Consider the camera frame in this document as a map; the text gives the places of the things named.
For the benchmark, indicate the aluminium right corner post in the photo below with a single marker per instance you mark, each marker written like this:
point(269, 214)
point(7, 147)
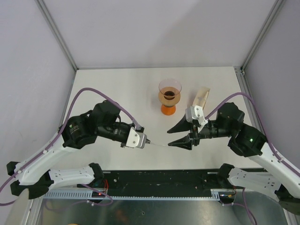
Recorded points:
point(271, 17)

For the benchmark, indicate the cream coffee filter holder stack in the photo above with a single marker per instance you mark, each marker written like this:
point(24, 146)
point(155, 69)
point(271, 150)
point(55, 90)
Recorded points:
point(201, 97)

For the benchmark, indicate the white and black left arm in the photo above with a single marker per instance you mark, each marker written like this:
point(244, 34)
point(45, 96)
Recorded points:
point(36, 173)

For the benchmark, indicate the aluminium left corner post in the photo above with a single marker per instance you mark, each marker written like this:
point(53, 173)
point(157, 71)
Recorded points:
point(56, 33)

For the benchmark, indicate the aluminium corner post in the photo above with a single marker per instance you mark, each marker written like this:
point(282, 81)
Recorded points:
point(56, 33)
point(271, 17)

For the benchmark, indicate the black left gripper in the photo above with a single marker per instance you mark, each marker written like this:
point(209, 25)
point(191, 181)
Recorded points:
point(146, 140)

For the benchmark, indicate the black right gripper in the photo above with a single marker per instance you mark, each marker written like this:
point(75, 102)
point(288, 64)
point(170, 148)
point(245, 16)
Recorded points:
point(185, 142)

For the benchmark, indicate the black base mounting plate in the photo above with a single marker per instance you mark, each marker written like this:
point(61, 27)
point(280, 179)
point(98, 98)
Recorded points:
point(161, 182)

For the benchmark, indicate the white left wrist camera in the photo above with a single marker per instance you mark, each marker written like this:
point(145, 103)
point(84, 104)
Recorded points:
point(137, 139)

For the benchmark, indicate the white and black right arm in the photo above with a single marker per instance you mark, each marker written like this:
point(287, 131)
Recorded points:
point(280, 184)

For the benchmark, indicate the grey slotted cable duct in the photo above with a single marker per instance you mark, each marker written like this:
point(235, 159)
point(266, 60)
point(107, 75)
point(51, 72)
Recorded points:
point(87, 194)

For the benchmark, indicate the wooden and orange dripper stand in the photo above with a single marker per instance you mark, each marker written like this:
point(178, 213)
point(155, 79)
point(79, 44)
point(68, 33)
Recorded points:
point(168, 106)

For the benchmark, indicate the aluminium frame rail front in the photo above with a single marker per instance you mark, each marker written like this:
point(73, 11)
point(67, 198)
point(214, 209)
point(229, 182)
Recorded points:
point(234, 176)

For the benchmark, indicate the clear pink plastic dripper cone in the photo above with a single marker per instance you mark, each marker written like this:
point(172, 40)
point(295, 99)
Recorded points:
point(169, 85)

